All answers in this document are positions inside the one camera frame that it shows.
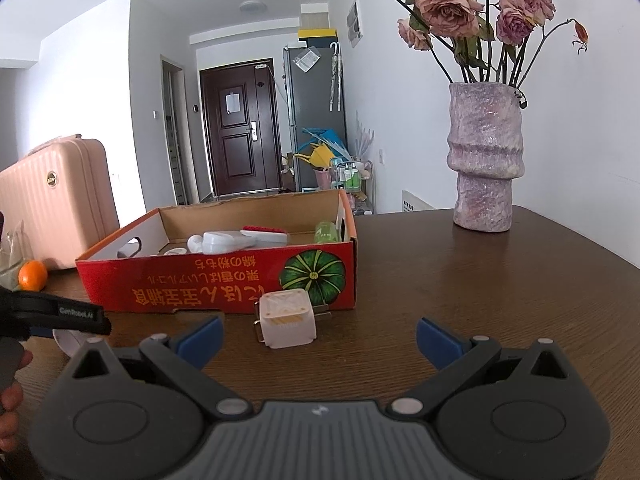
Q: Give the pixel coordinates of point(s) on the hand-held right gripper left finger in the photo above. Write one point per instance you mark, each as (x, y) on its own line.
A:
(202, 339)

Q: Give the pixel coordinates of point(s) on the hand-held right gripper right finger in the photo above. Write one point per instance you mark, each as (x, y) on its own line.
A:
(441, 342)

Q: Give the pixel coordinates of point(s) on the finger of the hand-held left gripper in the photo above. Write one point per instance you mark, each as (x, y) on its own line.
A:
(40, 333)

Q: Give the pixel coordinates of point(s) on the red cardboard box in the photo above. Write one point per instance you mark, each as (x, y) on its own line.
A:
(200, 285)

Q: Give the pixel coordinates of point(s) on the white cube with metal clip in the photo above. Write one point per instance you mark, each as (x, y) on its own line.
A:
(285, 320)

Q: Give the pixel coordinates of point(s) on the small pink white lid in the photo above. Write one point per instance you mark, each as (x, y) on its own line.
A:
(175, 252)

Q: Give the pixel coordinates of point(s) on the clear sanitizer bottle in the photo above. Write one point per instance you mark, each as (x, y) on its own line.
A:
(227, 242)

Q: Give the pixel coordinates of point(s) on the red and white lint brush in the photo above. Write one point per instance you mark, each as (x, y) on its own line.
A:
(267, 236)

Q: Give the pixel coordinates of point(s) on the green spray bottle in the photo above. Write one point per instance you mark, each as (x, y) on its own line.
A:
(326, 232)

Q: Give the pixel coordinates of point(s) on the person's left hand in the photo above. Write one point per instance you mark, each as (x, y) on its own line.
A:
(11, 402)

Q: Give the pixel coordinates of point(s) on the orange fruit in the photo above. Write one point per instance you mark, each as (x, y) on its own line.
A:
(33, 276)

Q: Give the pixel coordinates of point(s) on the pink hard-shell suitcase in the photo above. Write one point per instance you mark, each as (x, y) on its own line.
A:
(60, 200)

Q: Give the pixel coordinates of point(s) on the white leaning board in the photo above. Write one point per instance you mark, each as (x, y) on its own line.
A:
(417, 202)

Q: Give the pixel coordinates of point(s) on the metal rack trolley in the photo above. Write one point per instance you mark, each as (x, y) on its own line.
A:
(357, 185)

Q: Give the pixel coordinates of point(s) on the purple textured vase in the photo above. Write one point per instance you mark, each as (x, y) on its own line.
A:
(485, 160)

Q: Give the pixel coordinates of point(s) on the dark brown entrance door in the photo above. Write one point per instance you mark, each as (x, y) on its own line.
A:
(240, 150)

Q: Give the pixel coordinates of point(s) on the pink bucket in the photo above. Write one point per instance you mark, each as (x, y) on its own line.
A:
(322, 180)

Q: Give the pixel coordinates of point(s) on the grey side door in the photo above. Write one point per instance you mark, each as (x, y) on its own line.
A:
(176, 135)

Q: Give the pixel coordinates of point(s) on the blue yellow plastic items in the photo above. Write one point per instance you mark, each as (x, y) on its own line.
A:
(320, 155)

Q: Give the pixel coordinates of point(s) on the white feather decoration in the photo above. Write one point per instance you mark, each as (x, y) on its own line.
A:
(365, 137)

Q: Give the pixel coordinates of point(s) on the white door note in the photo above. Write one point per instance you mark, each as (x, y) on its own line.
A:
(233, 102)

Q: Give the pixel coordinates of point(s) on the grey refrigerator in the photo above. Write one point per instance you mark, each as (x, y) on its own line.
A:
(315, 105)

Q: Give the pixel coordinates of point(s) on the clear folded umbrella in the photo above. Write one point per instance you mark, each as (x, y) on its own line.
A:
(336, 77)

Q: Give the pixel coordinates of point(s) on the plastic document sleeve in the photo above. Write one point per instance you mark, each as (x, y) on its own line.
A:
(306, 60)

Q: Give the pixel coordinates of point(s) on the yellow and black box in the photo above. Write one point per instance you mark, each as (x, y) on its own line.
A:
(318, 35)

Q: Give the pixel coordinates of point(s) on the dried pink roses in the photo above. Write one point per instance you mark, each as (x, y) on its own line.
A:
(450, 7)

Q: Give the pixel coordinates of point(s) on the round ceiling lamp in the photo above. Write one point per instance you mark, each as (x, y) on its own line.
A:
(253, 6)

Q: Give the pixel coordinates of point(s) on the white wall electrical panel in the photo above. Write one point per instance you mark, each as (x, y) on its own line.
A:
(354, 22)

